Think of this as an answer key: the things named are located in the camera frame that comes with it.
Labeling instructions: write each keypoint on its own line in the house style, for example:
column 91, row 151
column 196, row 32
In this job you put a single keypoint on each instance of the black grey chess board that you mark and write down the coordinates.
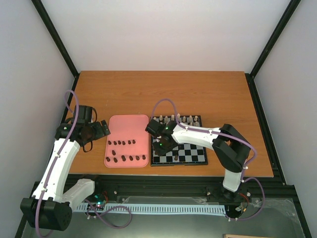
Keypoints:
column 188, row 154

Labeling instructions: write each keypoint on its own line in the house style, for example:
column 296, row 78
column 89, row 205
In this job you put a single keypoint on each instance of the green led circuit board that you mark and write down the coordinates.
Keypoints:
column 102, row 199

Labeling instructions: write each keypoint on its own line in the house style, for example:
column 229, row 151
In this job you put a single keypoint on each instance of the black aluminium frame rail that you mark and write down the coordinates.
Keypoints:
column 117, row 187

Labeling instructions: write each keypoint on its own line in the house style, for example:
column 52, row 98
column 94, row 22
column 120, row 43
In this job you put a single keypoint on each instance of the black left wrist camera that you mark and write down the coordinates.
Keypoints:
column 86, row 114

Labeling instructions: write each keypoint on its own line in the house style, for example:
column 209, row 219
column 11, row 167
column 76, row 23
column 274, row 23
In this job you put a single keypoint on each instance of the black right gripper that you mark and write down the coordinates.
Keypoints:
column 160, row 152

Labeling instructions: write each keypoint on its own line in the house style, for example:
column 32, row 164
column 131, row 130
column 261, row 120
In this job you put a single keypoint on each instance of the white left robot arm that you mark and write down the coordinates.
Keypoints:
column 50, row 207

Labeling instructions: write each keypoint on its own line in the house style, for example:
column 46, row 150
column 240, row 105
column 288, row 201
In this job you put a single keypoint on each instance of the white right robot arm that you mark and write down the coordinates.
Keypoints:
column 230, row 147

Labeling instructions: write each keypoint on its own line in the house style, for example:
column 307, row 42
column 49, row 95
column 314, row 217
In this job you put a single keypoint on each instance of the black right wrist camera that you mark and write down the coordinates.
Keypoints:
column 154, row 128

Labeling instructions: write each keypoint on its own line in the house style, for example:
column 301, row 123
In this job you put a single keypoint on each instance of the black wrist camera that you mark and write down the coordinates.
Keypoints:
column 86, row 114
column 154, row 128

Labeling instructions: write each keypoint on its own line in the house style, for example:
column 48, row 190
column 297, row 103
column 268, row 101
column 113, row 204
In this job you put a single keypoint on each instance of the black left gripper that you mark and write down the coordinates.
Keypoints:
column 100, row 132

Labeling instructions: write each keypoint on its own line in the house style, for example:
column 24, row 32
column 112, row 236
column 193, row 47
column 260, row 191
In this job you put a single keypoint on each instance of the light blue cable duct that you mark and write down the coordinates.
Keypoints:
column 158, row 209

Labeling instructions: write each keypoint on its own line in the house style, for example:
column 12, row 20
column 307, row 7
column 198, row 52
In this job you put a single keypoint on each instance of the pink silicone tray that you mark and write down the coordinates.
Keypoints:
column 124, row 128

